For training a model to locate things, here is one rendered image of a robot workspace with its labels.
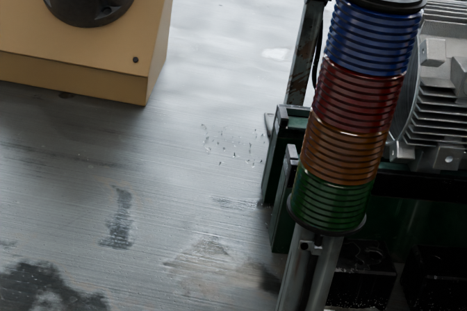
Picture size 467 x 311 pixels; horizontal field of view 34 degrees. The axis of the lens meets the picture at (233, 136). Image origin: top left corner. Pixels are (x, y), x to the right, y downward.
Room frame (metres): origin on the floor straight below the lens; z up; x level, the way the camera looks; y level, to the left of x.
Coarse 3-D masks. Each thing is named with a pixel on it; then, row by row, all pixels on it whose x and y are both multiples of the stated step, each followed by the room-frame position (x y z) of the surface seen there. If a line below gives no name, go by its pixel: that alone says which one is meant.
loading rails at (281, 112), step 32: (288, 128) 0.84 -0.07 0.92; (288, 160) 0.75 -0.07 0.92; (384, 160) 0.86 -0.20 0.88; (288, 192) 0.74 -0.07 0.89; (384, 192) 0.76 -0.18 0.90; (416, 192) 0.76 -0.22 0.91; (448, 192) 0.77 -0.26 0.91; (288, 224) 0.74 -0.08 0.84; (384, 224) 0.76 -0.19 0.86; (416, 224) 0.76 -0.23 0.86; (448, 224) 0.77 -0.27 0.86
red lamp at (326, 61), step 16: (320, 64) 0.51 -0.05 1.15; (336, 64) 0.49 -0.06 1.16; (320, 80) 0.50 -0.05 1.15; (336, 80) 0.49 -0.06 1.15; (352, 80) 0.48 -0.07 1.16; (368, 80) 0.48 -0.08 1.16; (384, 80) 0.48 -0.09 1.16; (400, 80) 0.49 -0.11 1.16; (320, 96) 0.50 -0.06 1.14; (336, 96) 0.49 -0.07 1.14; (352, 96) 0.48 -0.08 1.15; (368, 96) 0.48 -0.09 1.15; (384, 96) 0.48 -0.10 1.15; (320, 112) 0.49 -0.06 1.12; (336, 112) 0.48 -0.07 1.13; (352, 112) 0.48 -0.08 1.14; (368, 112) 0.48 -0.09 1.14; (384, 112) 0.49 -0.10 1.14; (352, 128) 0.48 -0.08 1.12; (368, 128) 0.48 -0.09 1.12; (384, 128) 0.49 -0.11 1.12
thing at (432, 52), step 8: (424, 40) 0.77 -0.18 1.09; (432, 40) 0.76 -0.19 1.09; (440, 40) 0.77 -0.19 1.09; (424, 48) 0.76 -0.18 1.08; (432, 48) 0.76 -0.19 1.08; (440, 48) 0.76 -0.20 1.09; (424, 56) 0.76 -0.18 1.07; (432, 56) 0.75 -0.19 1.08; (440, 56) 0.75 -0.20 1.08; (424, 64) 0.76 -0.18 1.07; (432, 64) 0.76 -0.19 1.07; (440, 64) 0.76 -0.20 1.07; (392, 144) 0.77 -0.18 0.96; (400, 144) 0.76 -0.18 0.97; (392, 152) 0.76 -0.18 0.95; (400, 152) 0.75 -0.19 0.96; (408, 152) 0.75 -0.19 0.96; (392, 160) 0.76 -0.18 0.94; (400, 160) 0.76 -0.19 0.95; (408, 160) 0.76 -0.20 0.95
